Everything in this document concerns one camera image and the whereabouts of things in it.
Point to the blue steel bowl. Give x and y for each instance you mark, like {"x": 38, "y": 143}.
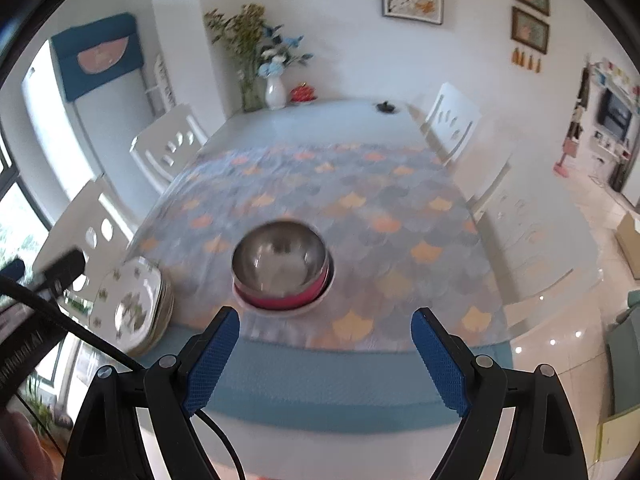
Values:
{"x": 277, "y": 255}

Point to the orange wall ornament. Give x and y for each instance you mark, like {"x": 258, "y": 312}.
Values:
{"x": 539, "y": 65}
{"x": 516, "y": 56}
{"x": 530, "y": 61}

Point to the white dining chair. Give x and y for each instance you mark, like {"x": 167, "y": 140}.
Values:
{"x": 452, "y": 120}
{"x": 170, "y": 145}
{"x": 85, "y": 240}
{"x": 530, "y": 240}

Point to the white vase with blue flowers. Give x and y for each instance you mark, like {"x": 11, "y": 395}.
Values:
{"x": 275, "y": 90}

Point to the scale pattern tablecloth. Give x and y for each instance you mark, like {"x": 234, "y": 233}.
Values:
{"x": 350, "y": 210}

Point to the green potted plant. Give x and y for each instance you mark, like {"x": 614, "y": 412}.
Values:
{"x": 40, "y": 410}

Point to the square floral plate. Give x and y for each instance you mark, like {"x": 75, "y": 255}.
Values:
{"x": 162, "y": 315}

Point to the white folding rack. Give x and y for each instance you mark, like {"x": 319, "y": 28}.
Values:
{"x": 165, "y": 82}

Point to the red steel bowl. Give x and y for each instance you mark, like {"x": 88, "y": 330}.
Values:
{"x": 280, "y": 301}

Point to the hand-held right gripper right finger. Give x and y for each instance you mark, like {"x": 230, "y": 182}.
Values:
{"x": 440, "y": 360}

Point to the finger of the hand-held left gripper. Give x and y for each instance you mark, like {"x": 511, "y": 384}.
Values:
{"x": 12, "y": 268}
{"x": 60, "y": 267}

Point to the small black object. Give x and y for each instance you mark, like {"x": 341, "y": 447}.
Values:
{"x": 386, "y": 106}

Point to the red ornament on small dish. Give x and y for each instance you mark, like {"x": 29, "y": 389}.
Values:
{"x": 302, "y": 92}

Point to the pink stand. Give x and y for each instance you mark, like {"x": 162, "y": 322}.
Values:
{"x": 567, "y": 152}

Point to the beige box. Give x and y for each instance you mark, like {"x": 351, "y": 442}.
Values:
{"x": 629, "y": 245}

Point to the light blue undercloth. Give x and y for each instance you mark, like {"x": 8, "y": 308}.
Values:
{"x": 325, "y": 385}

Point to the white television cabinet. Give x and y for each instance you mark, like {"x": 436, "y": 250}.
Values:
{"x": 607, "y": 152}

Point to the blue fridge cover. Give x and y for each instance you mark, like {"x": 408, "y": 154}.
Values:
{"x": 100, "y": 55}

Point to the person's left hand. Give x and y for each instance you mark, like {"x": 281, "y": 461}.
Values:
{"x": 20, "y": 442}

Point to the white refrigerator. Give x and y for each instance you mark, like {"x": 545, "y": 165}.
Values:
{"x": 105, "y": 130}

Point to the glass vase with green branches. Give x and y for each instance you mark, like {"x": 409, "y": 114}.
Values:
{"x": 240, "y": 40}

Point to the teal sofa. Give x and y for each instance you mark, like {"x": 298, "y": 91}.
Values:
{"x": 625, "y": 355}

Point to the wall television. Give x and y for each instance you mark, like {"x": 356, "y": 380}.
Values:
{"x": 615, "y": 115}

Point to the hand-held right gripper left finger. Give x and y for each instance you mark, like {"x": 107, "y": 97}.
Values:
{"x": 210, "y": 360}

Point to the square tree print plate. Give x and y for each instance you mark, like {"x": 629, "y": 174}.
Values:
{"x": 132, "y": 305}

